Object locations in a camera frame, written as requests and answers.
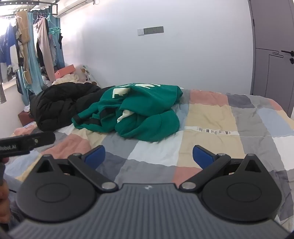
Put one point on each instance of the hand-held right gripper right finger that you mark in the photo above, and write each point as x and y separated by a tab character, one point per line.
202	157

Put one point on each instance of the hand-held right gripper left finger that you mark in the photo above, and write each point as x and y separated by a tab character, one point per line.
96	157

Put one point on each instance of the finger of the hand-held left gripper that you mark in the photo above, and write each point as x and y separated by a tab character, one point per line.
43	138

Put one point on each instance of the green hoodie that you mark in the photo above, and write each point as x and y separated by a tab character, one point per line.
142	108

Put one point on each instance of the hanging clothes on rack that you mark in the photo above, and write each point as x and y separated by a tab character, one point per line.
33	69

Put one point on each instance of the person's left hand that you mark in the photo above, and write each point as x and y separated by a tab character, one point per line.
4	200

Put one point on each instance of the reddish brown box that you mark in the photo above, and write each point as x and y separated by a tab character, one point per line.
25	118

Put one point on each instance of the patchwork bed cover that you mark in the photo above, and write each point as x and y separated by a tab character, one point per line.
206	119

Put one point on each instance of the black puffer jacket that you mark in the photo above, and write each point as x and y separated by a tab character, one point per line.
59	103

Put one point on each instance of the cream fluffy cloth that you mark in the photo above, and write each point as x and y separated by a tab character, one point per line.
66	79

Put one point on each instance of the pink box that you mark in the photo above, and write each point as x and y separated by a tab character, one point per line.
65	71

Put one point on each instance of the printed magazine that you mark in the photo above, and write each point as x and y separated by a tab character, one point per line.
88	73

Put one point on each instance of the pink hanging garment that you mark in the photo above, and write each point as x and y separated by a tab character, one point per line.
43	46

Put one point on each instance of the blue hanging garment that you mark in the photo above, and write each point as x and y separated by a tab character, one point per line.
8	46

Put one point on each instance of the beige hanging garment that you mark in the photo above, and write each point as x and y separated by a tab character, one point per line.
24	34

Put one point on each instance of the grey door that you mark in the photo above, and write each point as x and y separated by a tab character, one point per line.
273	46

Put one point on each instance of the white air conditioner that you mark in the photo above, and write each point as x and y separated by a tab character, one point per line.
71	8

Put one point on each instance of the white wall switch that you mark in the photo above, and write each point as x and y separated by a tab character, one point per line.
140	31

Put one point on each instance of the grey wall socket panel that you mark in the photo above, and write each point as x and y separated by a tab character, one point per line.
154	29

